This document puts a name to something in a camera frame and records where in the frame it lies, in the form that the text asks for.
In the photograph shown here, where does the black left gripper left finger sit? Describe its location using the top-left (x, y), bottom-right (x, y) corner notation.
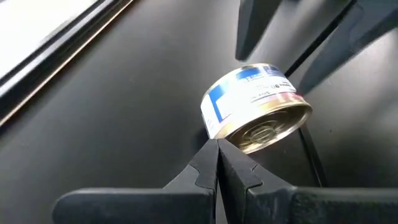
top-left (52, 139), bottom-right (220, 224)

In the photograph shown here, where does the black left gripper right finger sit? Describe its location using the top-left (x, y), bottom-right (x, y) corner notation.
top-left (218, 139), bottom-right (398, 224)

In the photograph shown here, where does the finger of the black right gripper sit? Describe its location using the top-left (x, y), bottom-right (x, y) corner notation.
top-left (235, 0), bottom-right (282, 62)
top-left (298, 0), bottom-right (398, 94)

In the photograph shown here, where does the blue label seafood can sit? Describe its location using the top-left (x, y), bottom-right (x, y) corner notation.
top-left (200, 63), bottom-right (313, 155)

